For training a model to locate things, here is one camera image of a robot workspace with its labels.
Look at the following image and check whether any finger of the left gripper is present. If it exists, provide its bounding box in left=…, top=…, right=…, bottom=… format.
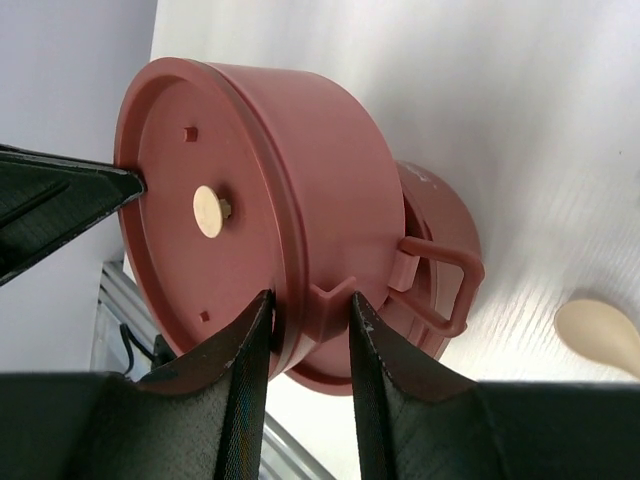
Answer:
left=1, top=144, right=146, bottom=284

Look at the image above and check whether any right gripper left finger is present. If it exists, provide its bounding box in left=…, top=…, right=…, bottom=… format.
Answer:
left=1, top=290, right=274, bottom=479

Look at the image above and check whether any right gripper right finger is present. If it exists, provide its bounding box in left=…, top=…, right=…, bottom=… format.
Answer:
left=349, top=293, right=639, bottom=479

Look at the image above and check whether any beige spoon head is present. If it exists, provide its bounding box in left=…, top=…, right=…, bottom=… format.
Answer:
left=554, top=299, right=639, bottom=379

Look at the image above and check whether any pink steel pot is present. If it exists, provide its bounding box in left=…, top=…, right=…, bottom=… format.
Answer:
left=212, top=64, right=484, bottom=383
left=272, top=152, right=484, bottom=395

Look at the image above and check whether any dark red lid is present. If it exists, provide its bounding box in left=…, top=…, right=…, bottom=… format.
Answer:
left=115, top=58, right=308, bottom=372

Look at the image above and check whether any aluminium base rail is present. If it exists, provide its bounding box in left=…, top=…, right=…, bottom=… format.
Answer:
left=90, top=261, right=333, bottom=479

